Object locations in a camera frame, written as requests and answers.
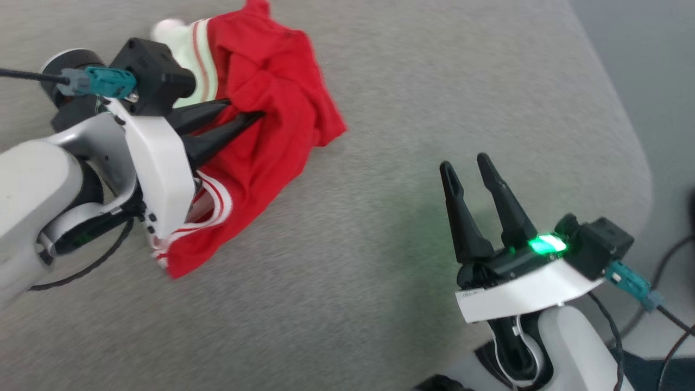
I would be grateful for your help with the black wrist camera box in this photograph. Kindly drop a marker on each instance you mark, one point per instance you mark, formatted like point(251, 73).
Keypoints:
point(152, 70)
point(597, 244)

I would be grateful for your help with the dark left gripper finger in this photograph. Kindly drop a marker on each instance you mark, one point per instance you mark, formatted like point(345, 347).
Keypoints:
point(217, 140)
point(198, 115)

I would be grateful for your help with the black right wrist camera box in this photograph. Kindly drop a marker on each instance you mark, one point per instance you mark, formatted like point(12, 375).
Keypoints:
point(597, 244)

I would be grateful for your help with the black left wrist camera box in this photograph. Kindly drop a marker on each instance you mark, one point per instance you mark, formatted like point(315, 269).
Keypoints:
point(152, 70)

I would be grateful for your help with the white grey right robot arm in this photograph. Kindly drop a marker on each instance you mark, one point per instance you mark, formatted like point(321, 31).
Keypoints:
point(570, 347)

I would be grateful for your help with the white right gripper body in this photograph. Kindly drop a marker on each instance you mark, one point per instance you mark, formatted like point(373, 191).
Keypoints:
point(521, 293)

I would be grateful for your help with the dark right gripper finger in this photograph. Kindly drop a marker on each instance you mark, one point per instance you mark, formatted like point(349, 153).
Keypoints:
point(464, 222)
point(507, 209)

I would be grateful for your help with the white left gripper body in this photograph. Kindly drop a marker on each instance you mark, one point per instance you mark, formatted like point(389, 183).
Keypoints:
point(163, 174)

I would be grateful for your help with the red white sleeveless jersey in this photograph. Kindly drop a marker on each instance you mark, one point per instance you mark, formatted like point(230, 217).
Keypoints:
point(271, 81)

